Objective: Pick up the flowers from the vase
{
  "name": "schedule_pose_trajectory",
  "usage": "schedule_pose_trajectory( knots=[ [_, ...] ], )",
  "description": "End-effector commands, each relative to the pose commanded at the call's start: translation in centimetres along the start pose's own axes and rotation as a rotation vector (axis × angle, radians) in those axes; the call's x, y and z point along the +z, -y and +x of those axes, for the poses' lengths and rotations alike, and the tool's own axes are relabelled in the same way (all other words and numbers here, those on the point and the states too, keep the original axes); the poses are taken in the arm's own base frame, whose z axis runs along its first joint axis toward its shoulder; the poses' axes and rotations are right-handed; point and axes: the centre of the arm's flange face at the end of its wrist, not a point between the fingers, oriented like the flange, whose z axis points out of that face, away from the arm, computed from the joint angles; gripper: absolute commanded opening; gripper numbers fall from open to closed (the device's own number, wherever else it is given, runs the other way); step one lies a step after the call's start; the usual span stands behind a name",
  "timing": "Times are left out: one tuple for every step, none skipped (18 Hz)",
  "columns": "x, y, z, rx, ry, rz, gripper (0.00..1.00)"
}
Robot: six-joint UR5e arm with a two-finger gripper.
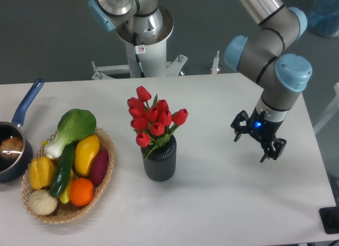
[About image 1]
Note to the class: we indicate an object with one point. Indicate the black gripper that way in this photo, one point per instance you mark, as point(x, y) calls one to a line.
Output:
point(262, 130)

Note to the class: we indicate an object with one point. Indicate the red tulip bouquet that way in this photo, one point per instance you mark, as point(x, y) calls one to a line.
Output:
point(153, 121)

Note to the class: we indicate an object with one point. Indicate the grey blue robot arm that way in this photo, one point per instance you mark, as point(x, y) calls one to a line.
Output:
point(262, 60)

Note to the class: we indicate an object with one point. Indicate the dark grey ribbed vase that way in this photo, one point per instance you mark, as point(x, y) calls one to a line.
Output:
point(161, 163)

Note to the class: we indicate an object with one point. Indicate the black device at edge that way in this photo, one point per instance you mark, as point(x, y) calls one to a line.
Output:
point(329, 218)

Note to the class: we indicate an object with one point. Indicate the blue translucent container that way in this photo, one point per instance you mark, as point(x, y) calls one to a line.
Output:
point(323, 17)

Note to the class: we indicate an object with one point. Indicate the purple sweet potato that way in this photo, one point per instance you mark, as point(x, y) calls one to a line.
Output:
point(99, 167)

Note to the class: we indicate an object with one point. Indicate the yellow mango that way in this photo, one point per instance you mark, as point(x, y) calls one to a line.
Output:
point(85, 153)

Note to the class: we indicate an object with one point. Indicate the green bok choy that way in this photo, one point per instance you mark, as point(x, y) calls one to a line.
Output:
point(74, 125)

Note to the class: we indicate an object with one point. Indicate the orange fruit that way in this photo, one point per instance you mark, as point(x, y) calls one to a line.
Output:
point(81, 192)

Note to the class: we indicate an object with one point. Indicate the yellow banana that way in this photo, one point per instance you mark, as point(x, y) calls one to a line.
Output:
point(65, 196)

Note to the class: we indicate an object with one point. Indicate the green cucumber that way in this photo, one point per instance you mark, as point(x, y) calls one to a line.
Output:
point(62, 172)

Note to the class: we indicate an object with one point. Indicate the woven wicker basket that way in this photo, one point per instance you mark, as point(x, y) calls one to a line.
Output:
point(68, 212)

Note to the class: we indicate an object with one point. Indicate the yellow bell pepper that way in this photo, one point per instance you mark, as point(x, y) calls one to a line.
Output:
point(41, 172)

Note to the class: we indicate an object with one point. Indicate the white steamed bun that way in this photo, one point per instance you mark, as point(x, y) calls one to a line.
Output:
point(42, 203)

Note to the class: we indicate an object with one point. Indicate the brown bread in pan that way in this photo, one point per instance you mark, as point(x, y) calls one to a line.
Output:
point(11, 148)

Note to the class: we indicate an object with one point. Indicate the white frame at right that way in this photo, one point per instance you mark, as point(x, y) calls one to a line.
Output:
point(328, 113)

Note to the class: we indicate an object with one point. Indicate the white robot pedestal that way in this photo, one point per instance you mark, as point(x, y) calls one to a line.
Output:
point(145, 39)

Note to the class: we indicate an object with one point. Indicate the blue handled saucepan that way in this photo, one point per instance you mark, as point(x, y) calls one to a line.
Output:
point(12, 169)

